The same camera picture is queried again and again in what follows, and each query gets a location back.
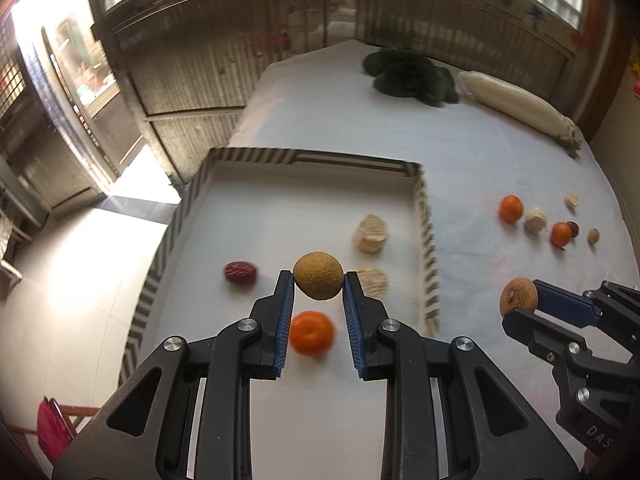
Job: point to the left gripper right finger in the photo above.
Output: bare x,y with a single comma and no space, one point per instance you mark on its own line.
449,388

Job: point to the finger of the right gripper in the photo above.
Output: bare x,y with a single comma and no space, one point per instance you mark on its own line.
544,339
566,306

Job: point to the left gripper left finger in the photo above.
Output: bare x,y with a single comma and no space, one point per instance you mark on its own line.
185,411

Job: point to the brown longan fruit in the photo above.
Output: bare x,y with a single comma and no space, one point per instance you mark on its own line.
518,293
319,275
593,236

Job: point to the red jujube date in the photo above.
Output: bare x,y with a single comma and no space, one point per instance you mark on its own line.
241,273
574,228

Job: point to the orange tangerine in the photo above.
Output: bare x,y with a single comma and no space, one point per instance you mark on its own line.
311,334
561,234
510,209

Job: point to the right hand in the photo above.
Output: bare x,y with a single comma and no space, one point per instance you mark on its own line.
594,466

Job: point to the wooden chair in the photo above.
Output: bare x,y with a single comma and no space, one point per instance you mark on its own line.
70,418

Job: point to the red cloth on chair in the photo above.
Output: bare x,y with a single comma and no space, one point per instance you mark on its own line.
52,441

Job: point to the small round rice cake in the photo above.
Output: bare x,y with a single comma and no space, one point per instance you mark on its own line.
571,201

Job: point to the white wrapped daikon radish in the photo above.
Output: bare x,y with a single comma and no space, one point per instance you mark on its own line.
523,106

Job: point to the striped black white tray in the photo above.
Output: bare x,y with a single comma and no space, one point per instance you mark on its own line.
270,205

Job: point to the green leafy vegetable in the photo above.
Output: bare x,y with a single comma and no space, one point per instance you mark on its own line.
407,75

